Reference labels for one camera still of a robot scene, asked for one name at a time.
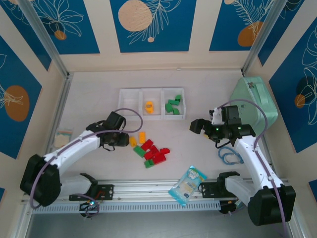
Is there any light blue snack packet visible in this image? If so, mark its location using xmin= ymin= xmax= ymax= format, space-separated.
xmin=168 ymin=165 xmax=208 ymax=207

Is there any mint green zipper bag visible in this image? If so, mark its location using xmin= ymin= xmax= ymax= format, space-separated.
xmin=230 ymin=76 xmax=278 ymax=129

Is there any long red lego brick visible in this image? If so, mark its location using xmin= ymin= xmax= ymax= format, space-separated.
xmin=141 ymin=139 xmax=155 ymax=151

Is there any printed yellow lego piece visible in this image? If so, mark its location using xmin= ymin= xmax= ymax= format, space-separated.
xmin=144 ymin=101 xmax=155 ymax=115

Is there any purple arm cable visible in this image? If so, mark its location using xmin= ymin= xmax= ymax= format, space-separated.
xmin=217 ymin=98 xmax=290 ymax=238
xmin=29 ymin=108 xmax=144 ymax=216

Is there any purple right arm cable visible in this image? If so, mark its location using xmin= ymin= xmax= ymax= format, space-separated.
xmin=217 ymin=98 xmax=290 ymax=238

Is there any blue cable loop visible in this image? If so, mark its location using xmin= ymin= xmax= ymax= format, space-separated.
xmin=217 ymin=146 xmax=245 ymax=165

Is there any aluminium frame post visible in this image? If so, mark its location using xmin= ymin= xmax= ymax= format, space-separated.
xmin=17 ymin=0 xmax=70 ymax=79
xmin=241 ymin=0 xmax=290 ymax=76

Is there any blue floral wall panel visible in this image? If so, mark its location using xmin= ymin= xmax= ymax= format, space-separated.
xmin=0 ymin=0 xmax=53 ymax=72
xmin=0 ymin=34 xmax=43 ymax=160
xmin=268 ymin=23 xmax=317 ymax=154
xmin=257 ymin=0 xmax=317 ymax=66
xmin=209 ymin=0 xmax=277 ymax=52
xmin=109 ymin=0 xmax=192 ymax=53
xmin=27 ymin=0 xmax=101 ymax=55

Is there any white slotted cable duct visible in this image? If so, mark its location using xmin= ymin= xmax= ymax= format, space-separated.
xmin=32 ymin=201 xmax=221 ymax=214

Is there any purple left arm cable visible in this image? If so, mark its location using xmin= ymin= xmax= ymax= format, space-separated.
xmin=29 ymin=108 xmax=144 ymax=216

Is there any aluminium side rail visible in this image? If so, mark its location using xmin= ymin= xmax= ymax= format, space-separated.
xmin=51 ymin=71 xmax=74 ymax=136

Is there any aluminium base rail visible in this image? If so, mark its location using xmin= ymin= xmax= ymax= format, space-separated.
xmin=21 ymin=177 xmax=292 ymax=203

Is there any white plastic container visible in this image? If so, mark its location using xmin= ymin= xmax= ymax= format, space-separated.
xmin=160 ymin=86 xmax=186 ymax=120
xmin=140 ymin=88 xmax=164 ymax=120
xmin=117 ymin=88 xmax=142 ymax=121

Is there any small clear plastic bag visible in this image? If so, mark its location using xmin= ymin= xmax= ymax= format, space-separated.
xmin=53 ymin=127 xmax=74 ymax=149

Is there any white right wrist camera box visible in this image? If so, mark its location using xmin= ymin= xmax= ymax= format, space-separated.
xmin=209 ymin=106 xmax=225 ymax=125

